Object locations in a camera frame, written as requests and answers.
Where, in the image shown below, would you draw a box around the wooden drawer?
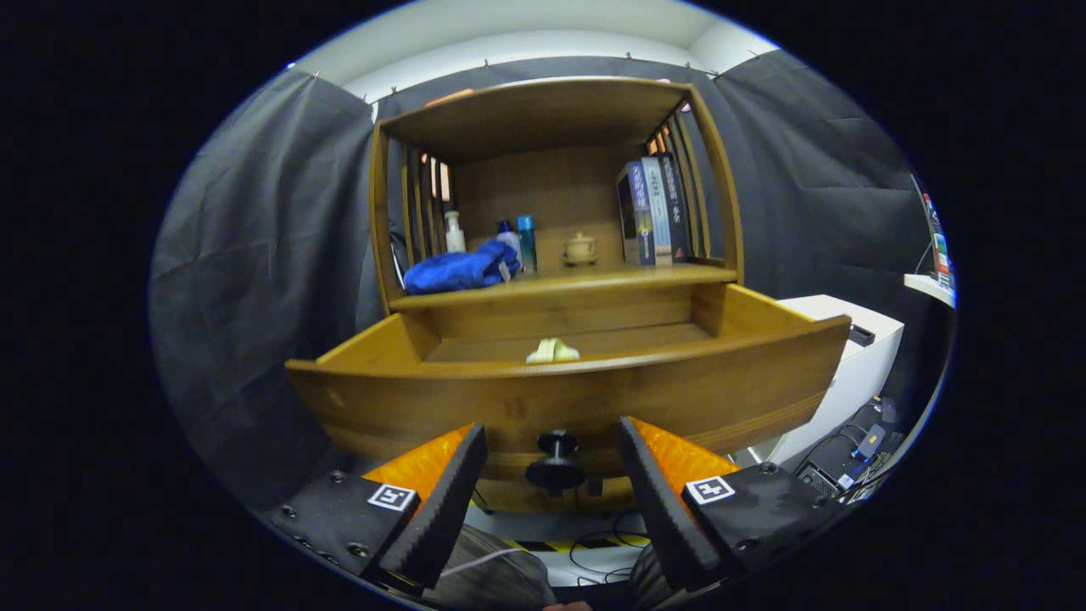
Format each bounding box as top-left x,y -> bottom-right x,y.
284,283 -> 852,502

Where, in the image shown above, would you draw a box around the dark blue book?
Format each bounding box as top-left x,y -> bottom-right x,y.
617,161 -> 656,266

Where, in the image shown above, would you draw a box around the yellow black hazard tape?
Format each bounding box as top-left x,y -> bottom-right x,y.
505,535 -> 650,553

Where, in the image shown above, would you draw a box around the black floor cables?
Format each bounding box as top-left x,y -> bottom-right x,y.
567,509 -> 652,588

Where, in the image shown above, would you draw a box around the wooden countertop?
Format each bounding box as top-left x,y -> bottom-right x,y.
389,261 -> 739,311

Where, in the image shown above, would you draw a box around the white side table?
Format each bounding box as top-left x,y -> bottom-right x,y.
904,273 -> 957,308

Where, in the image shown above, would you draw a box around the blue towel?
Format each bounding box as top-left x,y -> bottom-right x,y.
403,239 -> 523,295

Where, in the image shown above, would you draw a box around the black book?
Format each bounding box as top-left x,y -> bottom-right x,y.
658,151 -> 693,261

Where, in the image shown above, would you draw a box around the person's leg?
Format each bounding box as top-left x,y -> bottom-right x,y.
424,524 -> 557,610
624,543 -> 680,608

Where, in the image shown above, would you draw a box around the person's left leg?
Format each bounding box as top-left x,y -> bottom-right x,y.
424,524 -> 557,610

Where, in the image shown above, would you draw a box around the black electronic box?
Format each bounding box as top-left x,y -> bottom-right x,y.
802,462 -> 847,499

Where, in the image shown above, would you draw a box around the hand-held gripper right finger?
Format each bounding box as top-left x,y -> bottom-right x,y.
617,416 -> 846,595

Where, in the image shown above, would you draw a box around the light grey book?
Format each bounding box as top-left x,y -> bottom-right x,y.
641,156 -> 674,266

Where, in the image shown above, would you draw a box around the white box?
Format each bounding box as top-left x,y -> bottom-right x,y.
759,294 -> 905,468

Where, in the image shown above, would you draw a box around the person's right leg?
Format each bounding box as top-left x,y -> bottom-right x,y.
624,543 -> 680,608

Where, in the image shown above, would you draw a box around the red label water bottle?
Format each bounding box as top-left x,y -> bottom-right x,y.
923,193 -> 953,285

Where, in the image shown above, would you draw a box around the black backdrop cloth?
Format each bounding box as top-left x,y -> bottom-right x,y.
151,51 -> 934,510

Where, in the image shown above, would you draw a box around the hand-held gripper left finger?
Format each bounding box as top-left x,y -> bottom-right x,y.
263,423 -> 490,595

